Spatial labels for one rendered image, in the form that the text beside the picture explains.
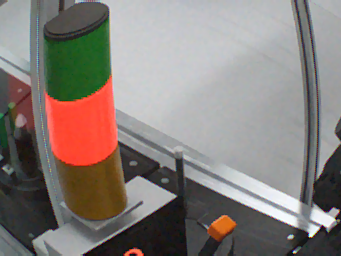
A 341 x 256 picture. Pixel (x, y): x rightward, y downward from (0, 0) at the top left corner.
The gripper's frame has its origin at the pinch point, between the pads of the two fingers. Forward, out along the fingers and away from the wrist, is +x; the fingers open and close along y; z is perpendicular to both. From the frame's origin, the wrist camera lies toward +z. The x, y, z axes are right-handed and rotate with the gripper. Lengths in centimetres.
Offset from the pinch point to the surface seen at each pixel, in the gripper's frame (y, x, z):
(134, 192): 14.5, -2.6, 16.7
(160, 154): -14.3, 36.3, 21.1
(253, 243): -7.3, 23.0, 5.6
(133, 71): -34, 59, 34
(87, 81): 19.6, -14.7, 22.7
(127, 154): -11.3, 36.6, 23.1
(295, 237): -10.5, 20.2, 2.0
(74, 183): 21.1, -7.7, 19.0
